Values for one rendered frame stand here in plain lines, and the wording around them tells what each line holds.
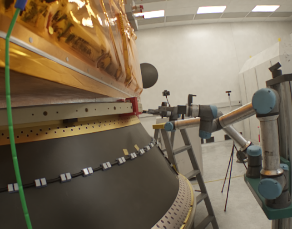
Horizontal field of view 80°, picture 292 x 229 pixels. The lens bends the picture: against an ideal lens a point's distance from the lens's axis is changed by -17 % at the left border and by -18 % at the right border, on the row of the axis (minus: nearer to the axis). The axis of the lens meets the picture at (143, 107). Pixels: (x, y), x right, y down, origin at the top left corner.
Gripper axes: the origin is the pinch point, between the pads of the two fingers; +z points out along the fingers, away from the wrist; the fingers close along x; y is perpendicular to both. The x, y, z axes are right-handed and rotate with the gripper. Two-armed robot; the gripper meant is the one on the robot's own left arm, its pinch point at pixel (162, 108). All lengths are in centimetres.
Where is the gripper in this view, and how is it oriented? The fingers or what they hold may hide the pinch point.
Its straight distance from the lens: 117.7
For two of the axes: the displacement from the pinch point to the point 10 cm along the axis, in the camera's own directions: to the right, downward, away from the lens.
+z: -9.9, -0.5, 1.3
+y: -0.6, 10.0, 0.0
